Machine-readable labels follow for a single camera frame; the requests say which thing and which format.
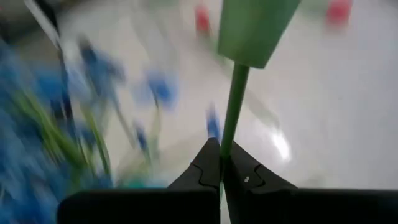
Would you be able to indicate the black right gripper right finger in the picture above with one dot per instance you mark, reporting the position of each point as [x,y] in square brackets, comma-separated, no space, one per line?
[267,205]

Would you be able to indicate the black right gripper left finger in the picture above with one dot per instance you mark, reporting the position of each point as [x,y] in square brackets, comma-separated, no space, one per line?
[186,205]

